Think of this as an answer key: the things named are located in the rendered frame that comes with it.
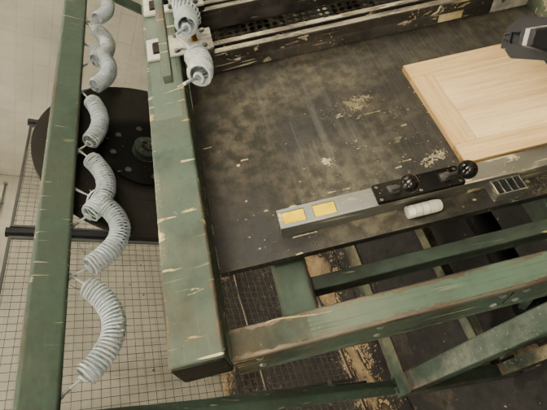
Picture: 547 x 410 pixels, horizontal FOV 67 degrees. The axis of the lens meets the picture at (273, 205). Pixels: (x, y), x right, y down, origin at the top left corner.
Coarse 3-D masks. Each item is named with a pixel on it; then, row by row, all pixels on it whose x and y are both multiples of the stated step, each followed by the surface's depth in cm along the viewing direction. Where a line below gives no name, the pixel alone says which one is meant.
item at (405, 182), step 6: (408, 174) 80; (402, 180) 79; (408, 180) 79; (414, 180) 78; (390, 186) 90; (396, 186) 86; (402, 186) 79; (408, 186) 79; (414, 186) 79; (390, 192) 90; (396, 192) 90; (408, 192) 80
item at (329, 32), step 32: (416, 0) 126; (448, 0) 124; (480, 0) 126; (512, 0) 128; (256, 32) 124; (288, 32) 124; (320, 32) 122; (352, 32) 125; (384, 32) 127; (224, 64) 124
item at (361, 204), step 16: (496, 160) 94; (512, 160) 93; (528, 160) 93; (544, 160) 92; (480, 176) 92; (496, 176) 91; (528, 176) 94; (368, 192) 92; (432, 192) 91; (448, 192) 92; (464, 192) 94; (288, 208) 92; (304, 208) 91; (336, 208) 91; (352, 208) 90; (368, 208) 90; (384, 208) 92; (400, 208) 93; (288, 224) 89; (304, 224) 89; (320, 224) 91; (336, 224) 92
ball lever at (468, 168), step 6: (462, 162) 80; (468, 162) 80; (474, 162) 80; (462, 168) 80; (468, 168) 79; (474, 168) 79; (438, 174) 91; (444, 174) 90; (450, 174) 87; (456, 174) 85; (462, 174) 80; (468, 174) 79; (474, 174) 79; (444, 180) 90
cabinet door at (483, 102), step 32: (416, 64) 117; (448, 64) 116; (480, 64) 115; (512, 64) 114; (544, 64) 113; (448, 96) 110; (480, 96) 108; (512, 96) 107; (544, 96) 106; (448, 128) 103; (480, 128) 102; (512, 128) 102; (544, 128) 100; (480, 160) 98
